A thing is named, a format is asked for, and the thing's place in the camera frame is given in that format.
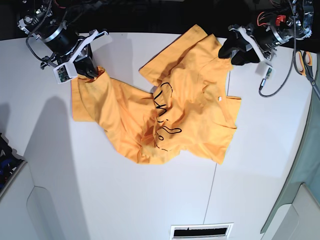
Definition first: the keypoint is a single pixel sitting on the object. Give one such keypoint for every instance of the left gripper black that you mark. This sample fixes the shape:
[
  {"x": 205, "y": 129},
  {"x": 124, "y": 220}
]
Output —
[{"x": 238, "y": 50}]

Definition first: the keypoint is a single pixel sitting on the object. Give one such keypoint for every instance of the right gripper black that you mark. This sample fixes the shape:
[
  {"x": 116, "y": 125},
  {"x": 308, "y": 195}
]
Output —
[{"x": 85, "y": 64}]

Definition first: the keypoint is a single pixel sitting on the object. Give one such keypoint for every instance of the orange yellow t-shirt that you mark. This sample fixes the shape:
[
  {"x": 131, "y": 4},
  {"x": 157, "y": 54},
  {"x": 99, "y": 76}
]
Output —
[{"x": 188, "y": 110}]

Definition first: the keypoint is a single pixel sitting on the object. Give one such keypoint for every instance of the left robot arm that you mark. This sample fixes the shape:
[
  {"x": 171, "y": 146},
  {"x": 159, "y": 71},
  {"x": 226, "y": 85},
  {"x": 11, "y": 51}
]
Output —
[{"x": 257, "y": 40}]

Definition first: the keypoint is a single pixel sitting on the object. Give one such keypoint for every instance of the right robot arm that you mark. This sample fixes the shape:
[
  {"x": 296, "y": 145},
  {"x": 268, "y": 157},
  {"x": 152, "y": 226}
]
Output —
[{"x": 51, "y": 22}]

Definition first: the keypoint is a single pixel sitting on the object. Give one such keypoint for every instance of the orange grey scissors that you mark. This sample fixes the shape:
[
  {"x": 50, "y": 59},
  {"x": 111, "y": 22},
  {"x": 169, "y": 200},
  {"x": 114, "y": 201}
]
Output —
[{"x": 303, "y": 65}]

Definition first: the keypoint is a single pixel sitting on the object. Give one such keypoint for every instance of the box of dark items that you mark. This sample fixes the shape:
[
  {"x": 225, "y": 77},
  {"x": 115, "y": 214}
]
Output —
[{"x": 10, "y": 163}]

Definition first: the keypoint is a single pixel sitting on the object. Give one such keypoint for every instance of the white slotted vent panel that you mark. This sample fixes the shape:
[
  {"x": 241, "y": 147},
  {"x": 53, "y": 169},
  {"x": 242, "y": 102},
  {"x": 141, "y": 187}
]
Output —
[{"x": 219, "y": 231}]

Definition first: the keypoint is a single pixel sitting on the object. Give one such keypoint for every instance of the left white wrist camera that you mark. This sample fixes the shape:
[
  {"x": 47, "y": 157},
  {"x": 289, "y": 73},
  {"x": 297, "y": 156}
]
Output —
[{"x": 264, "y": 68}]

